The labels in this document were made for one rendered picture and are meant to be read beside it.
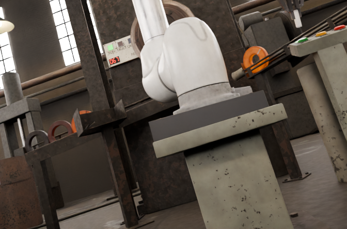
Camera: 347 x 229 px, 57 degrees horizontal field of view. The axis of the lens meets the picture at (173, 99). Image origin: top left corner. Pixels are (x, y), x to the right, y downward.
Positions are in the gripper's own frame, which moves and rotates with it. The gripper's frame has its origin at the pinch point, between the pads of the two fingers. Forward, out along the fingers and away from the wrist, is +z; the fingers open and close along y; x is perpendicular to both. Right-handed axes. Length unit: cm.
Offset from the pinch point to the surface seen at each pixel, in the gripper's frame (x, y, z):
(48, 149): -65, 160, 33
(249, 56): -55, 15, 16
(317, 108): -1.1, 1.2, 39.6
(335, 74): 9.8, -5.6, 24.5
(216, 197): 65, 49, 30
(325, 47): 6.0, -5.6, 13.8
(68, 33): -770, 374, -120
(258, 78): -49, 14, 28
